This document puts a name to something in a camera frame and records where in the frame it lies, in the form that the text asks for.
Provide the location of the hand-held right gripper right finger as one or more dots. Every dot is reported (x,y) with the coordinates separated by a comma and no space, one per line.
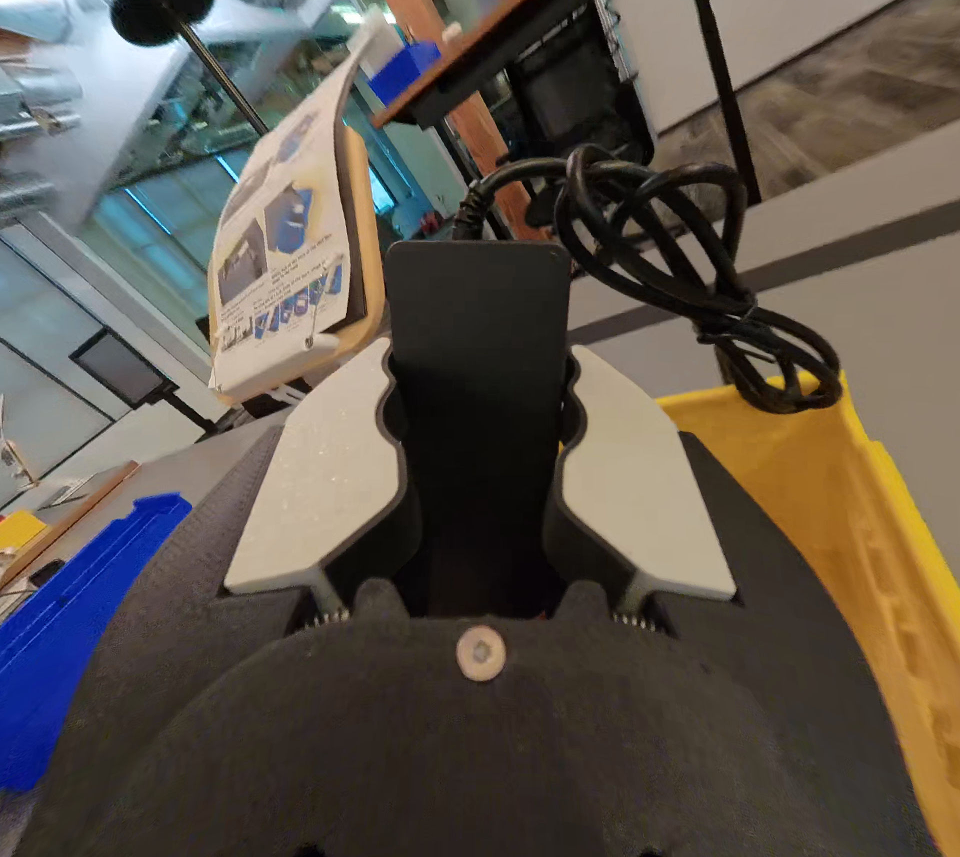
(637,497)

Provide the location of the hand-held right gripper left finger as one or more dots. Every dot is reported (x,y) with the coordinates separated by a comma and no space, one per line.
(322,489)

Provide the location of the large yellow plastic bin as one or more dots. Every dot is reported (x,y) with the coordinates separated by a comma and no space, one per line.
(825,489)

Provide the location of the black power adapter brick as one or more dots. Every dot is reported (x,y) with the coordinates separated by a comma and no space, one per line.
(480,347)

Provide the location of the black monitor on stand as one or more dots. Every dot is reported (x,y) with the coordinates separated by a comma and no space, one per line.
(120,366)

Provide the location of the wooden desk divider strip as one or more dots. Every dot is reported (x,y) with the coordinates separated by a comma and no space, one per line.
(82,504)

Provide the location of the blue plastic bin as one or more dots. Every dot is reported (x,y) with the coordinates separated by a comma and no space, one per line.
(75,617)

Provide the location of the small yellow bin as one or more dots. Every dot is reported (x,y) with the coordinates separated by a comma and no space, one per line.
(22,531)

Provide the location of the black bulky equipment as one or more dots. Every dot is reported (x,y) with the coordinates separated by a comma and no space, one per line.
(577,92)

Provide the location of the small blue box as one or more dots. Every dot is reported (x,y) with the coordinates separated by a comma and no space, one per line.
(401,73)

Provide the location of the black disc on pole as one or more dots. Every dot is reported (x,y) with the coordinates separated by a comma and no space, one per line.
(161,2)

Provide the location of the wooden top table black frame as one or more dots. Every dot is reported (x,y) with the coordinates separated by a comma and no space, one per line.
(480,54)

